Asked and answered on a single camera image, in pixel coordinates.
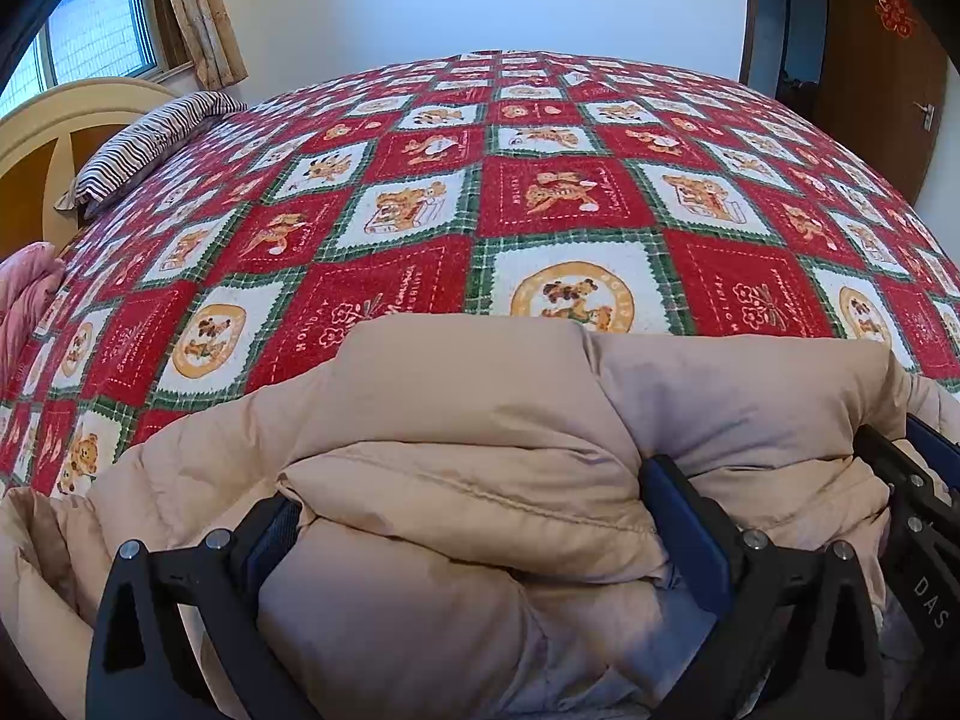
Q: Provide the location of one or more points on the cream wooden bed headboard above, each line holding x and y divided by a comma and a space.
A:
30, 142

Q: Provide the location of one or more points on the narrow beige floral curtain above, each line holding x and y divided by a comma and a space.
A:
202, 15

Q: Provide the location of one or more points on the brown wooden door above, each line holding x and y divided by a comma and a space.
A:
877, 90

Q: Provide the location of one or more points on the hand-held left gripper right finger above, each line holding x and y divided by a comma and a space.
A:
682, 532

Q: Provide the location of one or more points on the red paper door decoration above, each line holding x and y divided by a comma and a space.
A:
896, 11

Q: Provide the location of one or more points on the striped pillow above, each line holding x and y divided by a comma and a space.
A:
142, 142

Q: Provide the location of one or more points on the folded pink quilt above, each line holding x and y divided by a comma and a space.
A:
22, 300

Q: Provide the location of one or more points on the sliding glass window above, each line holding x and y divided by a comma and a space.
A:
90, 37

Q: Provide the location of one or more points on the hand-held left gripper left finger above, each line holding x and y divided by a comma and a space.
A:
274, 540

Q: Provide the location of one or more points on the dark wooden door frame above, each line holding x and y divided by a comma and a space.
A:
748, 30

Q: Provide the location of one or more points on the red checkered printed bedspread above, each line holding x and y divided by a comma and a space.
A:
555, 195

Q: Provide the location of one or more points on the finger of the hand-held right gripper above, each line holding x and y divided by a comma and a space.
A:
937, 441

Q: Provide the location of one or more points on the lilac quilted puffer jacket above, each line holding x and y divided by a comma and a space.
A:
450, 502

